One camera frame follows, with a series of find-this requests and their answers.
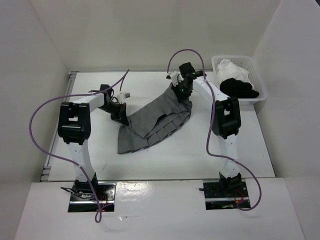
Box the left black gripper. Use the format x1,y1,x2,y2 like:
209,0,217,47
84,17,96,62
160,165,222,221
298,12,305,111
98,101,129,126

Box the grey pleated skirt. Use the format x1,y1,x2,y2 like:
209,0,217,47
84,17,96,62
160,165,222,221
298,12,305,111
117,85,193,155

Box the black skirt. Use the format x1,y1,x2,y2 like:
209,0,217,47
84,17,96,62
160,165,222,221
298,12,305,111
219,78,260,99

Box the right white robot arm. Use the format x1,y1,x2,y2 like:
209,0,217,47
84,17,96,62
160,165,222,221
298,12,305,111
166,62,242,197

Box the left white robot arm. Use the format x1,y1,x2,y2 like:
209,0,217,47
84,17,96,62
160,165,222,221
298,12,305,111
57,84,129,200

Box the white folded cloth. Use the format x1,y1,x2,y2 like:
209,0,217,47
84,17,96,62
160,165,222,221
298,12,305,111
216,59,255,89

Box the white plastic basket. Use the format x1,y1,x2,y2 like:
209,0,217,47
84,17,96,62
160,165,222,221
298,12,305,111
211,55,268,104

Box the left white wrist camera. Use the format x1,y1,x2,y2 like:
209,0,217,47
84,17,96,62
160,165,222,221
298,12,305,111
116,92,131,103

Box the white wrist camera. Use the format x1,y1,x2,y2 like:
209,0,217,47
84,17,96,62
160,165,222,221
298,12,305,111
166,71,180,87
116,92,131,103

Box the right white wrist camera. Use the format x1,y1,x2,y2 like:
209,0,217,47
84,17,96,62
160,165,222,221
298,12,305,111
166,71,180,87

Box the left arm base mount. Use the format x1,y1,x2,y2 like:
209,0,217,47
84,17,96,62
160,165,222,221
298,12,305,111
61,181,117,213

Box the aluminium table edge rail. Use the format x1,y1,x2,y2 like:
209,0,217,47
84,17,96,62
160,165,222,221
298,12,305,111
39,71,78,183

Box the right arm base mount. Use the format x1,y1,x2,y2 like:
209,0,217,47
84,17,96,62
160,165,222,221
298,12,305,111
199,180,251,210

